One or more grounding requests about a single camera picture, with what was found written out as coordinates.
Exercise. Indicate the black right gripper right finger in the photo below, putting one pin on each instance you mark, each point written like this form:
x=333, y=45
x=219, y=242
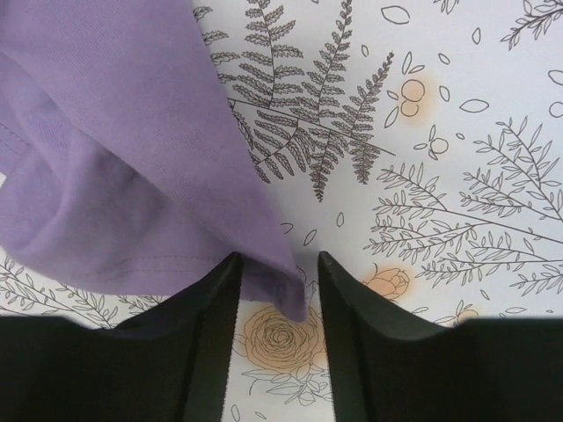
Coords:
x=387, y=364

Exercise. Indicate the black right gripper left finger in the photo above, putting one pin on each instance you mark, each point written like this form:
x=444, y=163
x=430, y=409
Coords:
x=170, y=363

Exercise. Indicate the purple t shirt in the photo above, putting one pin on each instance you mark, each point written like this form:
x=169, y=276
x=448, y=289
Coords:
x=124, y=169

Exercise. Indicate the floral patterned table mat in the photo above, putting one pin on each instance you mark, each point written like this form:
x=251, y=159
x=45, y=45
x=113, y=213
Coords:
x=418, y=142

